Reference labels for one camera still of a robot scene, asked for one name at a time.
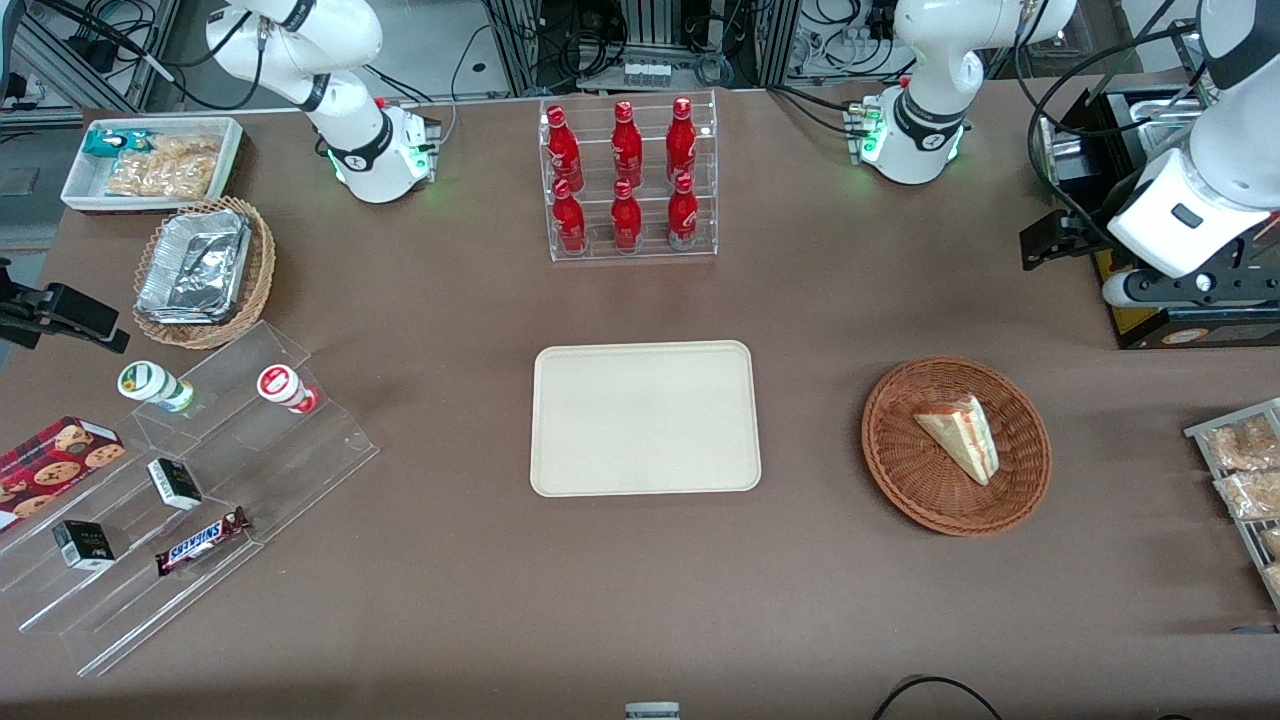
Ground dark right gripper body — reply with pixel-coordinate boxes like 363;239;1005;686
0;258;43;351

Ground triangular sandwich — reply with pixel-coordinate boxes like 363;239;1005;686
912;393;1001;488

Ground white rectangular snack tray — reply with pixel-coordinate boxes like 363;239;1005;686
60;116;245;215

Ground light oval wicker basket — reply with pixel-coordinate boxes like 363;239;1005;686
131;195;277;351

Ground tray of snack bags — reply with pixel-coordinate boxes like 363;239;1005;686
1183;397;1280;613

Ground brown round wicker basket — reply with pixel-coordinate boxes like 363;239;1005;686
861;356;1053;539

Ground beige plastic tray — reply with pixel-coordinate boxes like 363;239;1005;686
529;340;763;499

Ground green lid yogurt cup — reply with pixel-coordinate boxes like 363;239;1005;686
116;360;197;414

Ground black food warmer cabinet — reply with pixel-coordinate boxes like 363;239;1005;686
1036;85;1280;351

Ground stacked aluminium foil containers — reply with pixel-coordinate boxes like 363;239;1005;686
135;208;252;327

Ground red cookie box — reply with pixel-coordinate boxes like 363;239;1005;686
0;415;127;533

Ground clear bag of crackers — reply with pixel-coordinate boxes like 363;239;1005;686
104;134;223;199

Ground green snack packet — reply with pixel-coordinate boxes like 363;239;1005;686
82;127;153;158

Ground small black white box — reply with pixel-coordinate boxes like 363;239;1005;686
146;457;204;512
51;519;117;572

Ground red lid yogurt cup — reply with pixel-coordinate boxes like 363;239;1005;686
255;364;320;416

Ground clear acrylic stepped stand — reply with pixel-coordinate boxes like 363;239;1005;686
0;320;382;679

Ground Snickers chocolate bar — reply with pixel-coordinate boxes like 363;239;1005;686
154;506;252;578

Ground clear acrylic bottle rack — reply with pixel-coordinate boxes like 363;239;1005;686
537;89;720;264

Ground red cola bottle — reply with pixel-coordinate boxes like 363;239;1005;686
545;105;585;187
666;172;701;250
610;178;644;252
551;178;589;254
611;100;645;183
666;96;698;179

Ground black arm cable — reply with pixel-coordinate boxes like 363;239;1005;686
1012;0;1206;253

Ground aluminium frame structure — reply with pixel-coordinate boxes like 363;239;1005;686
0;0;183;113

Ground black cable loop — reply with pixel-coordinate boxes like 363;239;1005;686
869;676;1007;720

